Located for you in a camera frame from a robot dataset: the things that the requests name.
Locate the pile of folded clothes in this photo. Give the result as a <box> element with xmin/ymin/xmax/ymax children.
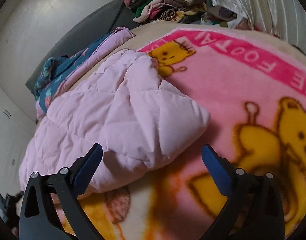
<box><xmin>124</xmin><ymin>0</ymin><xmax>250</xmax><ymax>30</ymax></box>

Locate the teal floral quilt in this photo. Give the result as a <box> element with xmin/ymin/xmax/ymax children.
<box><xmin>33</xmin><ymin>27</ymin><xmax>134</xmax><ymax>121</ymax></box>

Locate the white satin curtain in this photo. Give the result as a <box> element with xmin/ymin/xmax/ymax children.
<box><xmin>212</xmin><ymin>0</ymin><xmax>306</xmax><ymax>53</ymax></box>

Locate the white wardrobe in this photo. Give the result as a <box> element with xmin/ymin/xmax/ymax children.
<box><xmin>0</xmin><ymin>88</ymin><xmax>36</xmax><ymax>194</ymax></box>

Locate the grey headboard cushion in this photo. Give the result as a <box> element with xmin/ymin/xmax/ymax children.
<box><xmin>25</xmin><ymin>0</ymin><xmax>139</xmax><ymax>94</ymax></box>

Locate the light pink quilted jacket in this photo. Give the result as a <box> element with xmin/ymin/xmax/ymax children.
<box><xmin>19</xmin><ymin>49</ymin><xmax>210</xmax><ymax>193</ymax></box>

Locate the pink cartoon fleece blanket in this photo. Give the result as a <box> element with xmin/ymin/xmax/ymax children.
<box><xmin>80</xmin><ymin>27</ymin><xmax>306</xmax><ymax>239</ymax></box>

